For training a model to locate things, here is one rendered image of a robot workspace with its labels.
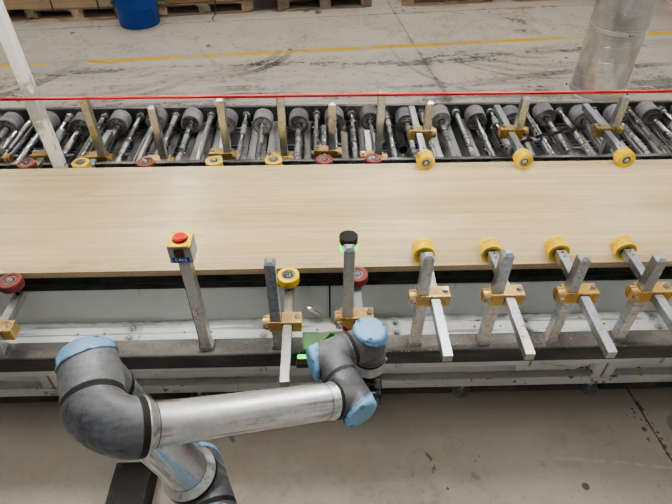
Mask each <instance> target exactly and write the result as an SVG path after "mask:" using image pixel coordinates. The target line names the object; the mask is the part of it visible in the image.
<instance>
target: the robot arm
mask: <svg viewBox="0 0 672 504"><path fill-rule="evenodd" d="M387 341H388V336H387V328H386V326H385V325H384V324H383V323H382V322H381V321H380V320H378V319H376V318H372V317H364V318H361V319H359V320H357V321H356V322H355V324H354V325H353V329H352V330H349V331H347V332H344V333H341V334H338V335H336V336H333V337H331V338H328V339H325V340H323V341H320V342H316V343H315V344H313V345H310V346H308V347H307V349H306V358H307V363H308V367H309V370H310V373H311V375H312V377H313V379H314V380H315V381H320V379H321V380H322V382H323V383H318V384H309V385H300V386H291V387H282V388H273V389H264V390H254V391H245V392H236V393H227V394H218V395H209V396H200V397H190V398H181V399H172V400H163V401H154V400H153V398H152V397H151V396H150V395H149V394H148V393H147V392H146V391H145V390H144V388H143V387H142V386H141V385H140V384H139V383H138V382H137V381H136V380H135V378H134V376H133V374H132V373H131V372H130V371H129V369H128V368H127V367H126V366H125V365H124V364H123V363H122V361H121V360H120V358H119V355H118V352H119V350H118V347H116V344H115V342H114V341H113V340H111V339H110V338H108V337H105V336H99V335H97V336H86V337H82V338H78V339H76V340H73V341H72V342H70V343H68V344H67V345H65V346H64V347H63V348H62V349H61V350H60V351H59V353H58V354H57V356H56V361H55V362H56V367H55V373H56V375H57V384H58V394H59V403H60V417H61V421H62V423H63V426H64V427H65V429H66V430H67V432H68V433H69V434H70V435H71V436H72V437H73V438H74V439H75V440H76V441H77V442H78V443H79V444H81V445H82V446H84V447H85V448H87V449H88V450H90V451H93V452H95V453H97V454H99V455H102V456H105V457H108V458H111V459H117V460H123V461H131V460H140V461H141V462H142V463H143V464H144V465H145V466H147V467H148V468H149V469H150V470H151V471H152V472H153V473H155V474H156V475H157V476H158V477H159V478H160V479H161V484H162V488H163V491H164V493H165V494H166V495H167V496H168V497H169V498H170V499H171V500H172V501H174V502H175V504H237V502H236V498H235V495H234V492H233V489H232V487H231V484H230V481H229V478H228V475H227V472H226V469H225V466H224V463H223V458H222V456H221V454H220V452H219V450H218V449H217V447H216V446H215V445H213V444H211V443H208V442H199V443H198V444H195V443H192V442H197V441H203V440H210V439H216V438H222V437H228V436H235V435H241V434H247V433H254V432H260V431H266V430H272V429H279V428H285V427H291V426H298V425H304V424H310V423H316V422H323V421H329V420H330V421H335V420H343V421H344V424H345V425H346V426H348V427H355V426H358V425H360V424H362V423H364V422H365V421H367V420H368V419H369V418H370V417H371V416H372V415H373V413H374V412H375V410H376V407H377V400H379V405H380V402H381V388H382V384H381V381H382V378H380V375H381V374H382V372H383V370H384V367H385V361H387V357H385V356H386V346H387Z"/></svg>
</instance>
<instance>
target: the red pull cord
mask: <svg viewBox="0 0 672 504"><path fill-rule="evenodd" d="M608 93H672V90H594V91H510V92H427V93H344V94H260V95H177V96H93V97H10V98H0V101H30V100H113V99H195V98H278V97H360V96H443V95H526V94H608Z"/></svg>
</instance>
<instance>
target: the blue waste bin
mask: <svg viewBox="0 0 672 504"><path fill-rule="evenodd" d="M113 3H114V7H115V10H116V13H117V16H118V19H119V22H120V25H121V27H123V28H125V29H129V30H142V29H148V28H151V27H154V26H156V25H158V24H159V22H160V19H159V12H158V6H157V0H113Z"/></svg>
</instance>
